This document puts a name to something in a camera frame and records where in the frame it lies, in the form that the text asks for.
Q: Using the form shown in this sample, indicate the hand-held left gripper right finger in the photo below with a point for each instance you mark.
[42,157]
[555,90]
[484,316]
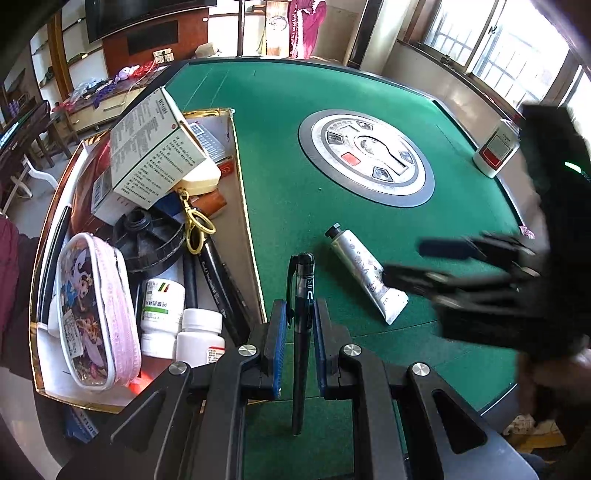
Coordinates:
[321,350]

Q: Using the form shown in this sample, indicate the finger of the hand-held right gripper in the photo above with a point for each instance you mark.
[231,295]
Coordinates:
[438,281]
[461,249]

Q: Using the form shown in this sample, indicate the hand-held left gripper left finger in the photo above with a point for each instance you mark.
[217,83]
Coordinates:
[277,350]

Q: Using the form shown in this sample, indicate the black gel pen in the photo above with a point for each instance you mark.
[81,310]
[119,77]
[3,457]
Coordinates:
[302,286]

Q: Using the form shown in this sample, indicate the silver hand cream tube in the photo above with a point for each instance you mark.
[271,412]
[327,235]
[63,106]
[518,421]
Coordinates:
[364,272]

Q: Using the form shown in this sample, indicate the gold-rimmed white cardboard box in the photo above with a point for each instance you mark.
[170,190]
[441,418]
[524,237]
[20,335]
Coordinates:
[240,207]

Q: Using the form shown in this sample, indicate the red white snack packet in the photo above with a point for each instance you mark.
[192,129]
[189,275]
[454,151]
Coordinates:
[526,231]

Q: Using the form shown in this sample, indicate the white pill bottle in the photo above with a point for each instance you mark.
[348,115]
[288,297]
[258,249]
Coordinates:
[198,332]
[161,314]

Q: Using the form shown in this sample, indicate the black pen with script print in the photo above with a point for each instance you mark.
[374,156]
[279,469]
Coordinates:
[221,290]

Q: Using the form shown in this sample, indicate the white bottle red label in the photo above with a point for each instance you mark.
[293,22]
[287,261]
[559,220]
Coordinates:
[496,152]

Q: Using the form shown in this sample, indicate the black plastic reel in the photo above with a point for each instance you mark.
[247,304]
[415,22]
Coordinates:
[152,249]

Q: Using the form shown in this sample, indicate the round table centre console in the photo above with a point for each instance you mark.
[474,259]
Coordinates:
[323,157]

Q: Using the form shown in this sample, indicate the cream plastic case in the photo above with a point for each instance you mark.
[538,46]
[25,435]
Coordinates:
[203,180]

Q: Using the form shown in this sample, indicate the pink cartoon pencil case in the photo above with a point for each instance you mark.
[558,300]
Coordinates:
[92,314]

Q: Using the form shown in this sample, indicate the barred window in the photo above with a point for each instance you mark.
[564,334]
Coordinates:
[508,41]

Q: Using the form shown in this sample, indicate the beige medicine box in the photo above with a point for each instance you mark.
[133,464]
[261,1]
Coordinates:
[152,157]

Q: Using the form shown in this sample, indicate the maroon cloth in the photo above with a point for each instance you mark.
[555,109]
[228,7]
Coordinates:
[307,27]

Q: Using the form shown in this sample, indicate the wooden chair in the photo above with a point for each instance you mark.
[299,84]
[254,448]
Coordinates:
[277,23]

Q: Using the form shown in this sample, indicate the white stool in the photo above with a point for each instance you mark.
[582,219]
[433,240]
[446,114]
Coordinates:
[37,173]

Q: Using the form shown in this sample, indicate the low wooden bench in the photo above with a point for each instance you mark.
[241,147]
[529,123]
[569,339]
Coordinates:
[106,104]

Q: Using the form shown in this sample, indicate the brown wooden tv cabinet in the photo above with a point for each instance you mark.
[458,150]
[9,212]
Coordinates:
[184,41]

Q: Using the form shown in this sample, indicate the dark wooden furniture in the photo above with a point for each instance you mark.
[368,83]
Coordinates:
[27,138]

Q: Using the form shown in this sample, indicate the black flat television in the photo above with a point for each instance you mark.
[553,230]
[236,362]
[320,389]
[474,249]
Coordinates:
[138,18]

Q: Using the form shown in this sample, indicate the wooden wall shelf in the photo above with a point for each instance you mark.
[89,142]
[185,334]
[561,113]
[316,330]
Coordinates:
[62,55]

